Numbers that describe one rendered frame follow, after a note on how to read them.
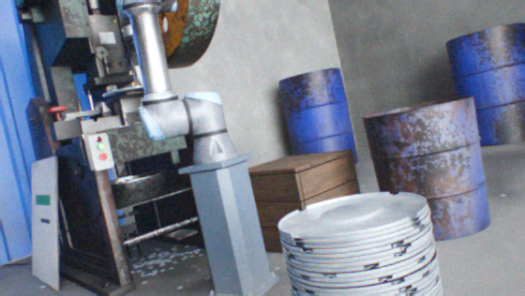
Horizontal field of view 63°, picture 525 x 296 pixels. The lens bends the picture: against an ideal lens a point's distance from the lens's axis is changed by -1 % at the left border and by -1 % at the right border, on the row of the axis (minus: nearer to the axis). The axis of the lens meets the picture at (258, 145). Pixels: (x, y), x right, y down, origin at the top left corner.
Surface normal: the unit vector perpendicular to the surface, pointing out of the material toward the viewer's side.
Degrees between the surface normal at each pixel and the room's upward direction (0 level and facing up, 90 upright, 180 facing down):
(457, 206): 92
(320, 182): 90
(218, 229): 90
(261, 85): 90
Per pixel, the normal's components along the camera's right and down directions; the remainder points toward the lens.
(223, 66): 0.65, -0.10
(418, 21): -0.74, 0.19
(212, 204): -0.50, 0.15
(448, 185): -0.01, 0.10
